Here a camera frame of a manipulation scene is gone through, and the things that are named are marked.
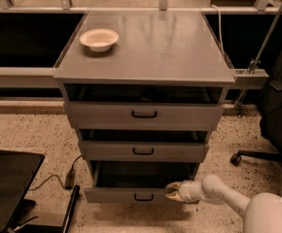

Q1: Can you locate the grey bottom drawer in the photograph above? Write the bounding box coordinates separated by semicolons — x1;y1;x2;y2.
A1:
84;161;199;204

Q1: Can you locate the white cable behind cabinet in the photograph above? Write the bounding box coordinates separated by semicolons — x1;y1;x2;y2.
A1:
210;4;227;58

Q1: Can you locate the diagonal metal rod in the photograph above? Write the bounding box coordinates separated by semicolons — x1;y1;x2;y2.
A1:
234;0;282;115

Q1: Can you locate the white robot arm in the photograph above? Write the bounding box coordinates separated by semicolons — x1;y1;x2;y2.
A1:
165;175;282;233

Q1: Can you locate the grey middle drawer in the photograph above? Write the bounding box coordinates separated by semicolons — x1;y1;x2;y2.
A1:
79;141;209;163

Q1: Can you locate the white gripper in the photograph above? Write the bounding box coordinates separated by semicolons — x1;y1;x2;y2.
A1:
165;181;206;203

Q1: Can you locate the black monitor screen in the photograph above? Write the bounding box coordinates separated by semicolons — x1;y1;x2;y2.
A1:
0;150;45;233

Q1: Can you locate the black power adapter with cable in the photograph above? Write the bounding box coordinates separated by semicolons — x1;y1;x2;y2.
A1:
30;155;81;191

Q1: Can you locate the black tube on floor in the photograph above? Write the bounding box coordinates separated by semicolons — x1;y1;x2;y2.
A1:
61;184;80;233

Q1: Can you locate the white bowl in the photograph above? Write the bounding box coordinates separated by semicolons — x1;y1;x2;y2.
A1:
80;29;119;52

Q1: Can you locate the metal frame rail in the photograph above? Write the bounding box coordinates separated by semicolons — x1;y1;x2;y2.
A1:
0;67;58;88

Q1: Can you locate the grey drawer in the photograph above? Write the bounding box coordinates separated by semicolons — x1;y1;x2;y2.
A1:
84;161;199;204
79;141;209;163
65;102;223;131

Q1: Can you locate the grey drawer cabinet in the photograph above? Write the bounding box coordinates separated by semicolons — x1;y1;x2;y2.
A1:
53;9;236;188

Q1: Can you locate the grey top drawer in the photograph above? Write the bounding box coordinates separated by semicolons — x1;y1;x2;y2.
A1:
65;102;223;131

